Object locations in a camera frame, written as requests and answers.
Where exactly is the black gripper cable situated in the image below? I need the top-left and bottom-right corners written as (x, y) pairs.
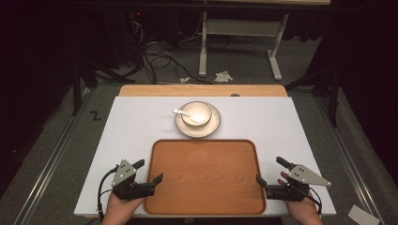
top-left (97, 166), bottom-right (119, 223)
top-left (299, 187), bottom-right (324, 217)

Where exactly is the large crumpled white paper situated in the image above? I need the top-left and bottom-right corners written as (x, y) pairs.
top-left (213, 70), bottom-right (235, 84)

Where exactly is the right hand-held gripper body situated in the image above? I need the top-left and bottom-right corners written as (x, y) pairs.
top-left (265, 163), bottom-right (332, 203)

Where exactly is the white bowl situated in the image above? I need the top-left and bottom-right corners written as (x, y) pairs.
top-left (180, 101), bottom-right (213, 128)

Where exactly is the person's right hand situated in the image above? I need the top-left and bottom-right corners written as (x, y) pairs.
top-left (277, 171), bottom-right (324, 225)

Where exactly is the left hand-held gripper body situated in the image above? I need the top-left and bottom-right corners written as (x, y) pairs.
top-left (111, 158), bottom-right (157, 202)

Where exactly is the wooden tray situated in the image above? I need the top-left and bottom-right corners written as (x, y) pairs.
top-left (144, 139), bottom-right (268, 217)

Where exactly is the person's left hand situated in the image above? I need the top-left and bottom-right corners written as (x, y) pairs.
top-left (100, 192), bottom-right (146, 225)

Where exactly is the white ceramic spoon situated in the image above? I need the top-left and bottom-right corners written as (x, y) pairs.
top-left (172, 108), bottom-right (207, 124)

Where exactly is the bundle of black floor cables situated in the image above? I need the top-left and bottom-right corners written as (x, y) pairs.
top-left (130, 18), bottom-right (214, 86)

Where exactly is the white board table cover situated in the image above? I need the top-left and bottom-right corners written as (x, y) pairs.
top-left (73, 96), bottom-right (338, 218)

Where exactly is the aluminium floor rail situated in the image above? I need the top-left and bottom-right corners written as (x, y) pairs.
top-left (314, 96), bottom-right (387, 225)
top-left (11, 87), bottom-right (96, 225)

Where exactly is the black metal stand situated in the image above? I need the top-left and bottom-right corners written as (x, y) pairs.
top-left (70, 58), bottom-right (136, 117)
top-left (283, 66), bottom-right (341, 128)

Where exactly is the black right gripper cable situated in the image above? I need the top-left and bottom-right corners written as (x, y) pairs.
top-left (299, 187), bottom-right (324, 217)

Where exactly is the white metal desk frame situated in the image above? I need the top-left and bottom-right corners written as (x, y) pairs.
top-left (198, 10), bottom-right (291, 83)

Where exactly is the flat white paper sheet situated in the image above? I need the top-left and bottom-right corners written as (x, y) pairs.
top-left (346, 203), bottom-right (382, 225)

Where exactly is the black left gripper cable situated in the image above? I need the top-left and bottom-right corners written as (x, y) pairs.
top-left (97, 166), bottom-right (119, 223)

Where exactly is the white saucer with dark rim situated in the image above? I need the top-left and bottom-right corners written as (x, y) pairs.
top-left (174, 100), bottom-right (222, 140)

